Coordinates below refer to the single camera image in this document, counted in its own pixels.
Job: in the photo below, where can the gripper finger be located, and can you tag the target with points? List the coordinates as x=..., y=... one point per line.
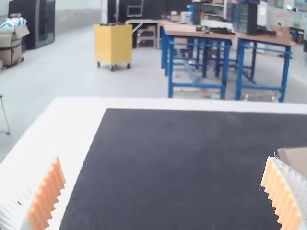
x=283, y=196
x=38, y=206

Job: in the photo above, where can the cardboard box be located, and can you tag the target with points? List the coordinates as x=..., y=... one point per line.
x=295, y=158

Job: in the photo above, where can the black mat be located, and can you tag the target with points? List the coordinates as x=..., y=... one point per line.
x=180, y=167

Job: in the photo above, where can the blue-legged workbench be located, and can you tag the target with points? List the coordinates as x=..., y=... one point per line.
x=196, y=30
x=263, y=38

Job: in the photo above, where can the yellow wheeled cart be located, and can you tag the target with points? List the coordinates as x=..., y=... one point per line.
x=112, y=44

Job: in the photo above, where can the black cabinet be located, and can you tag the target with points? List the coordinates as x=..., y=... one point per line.
x=38, y=21

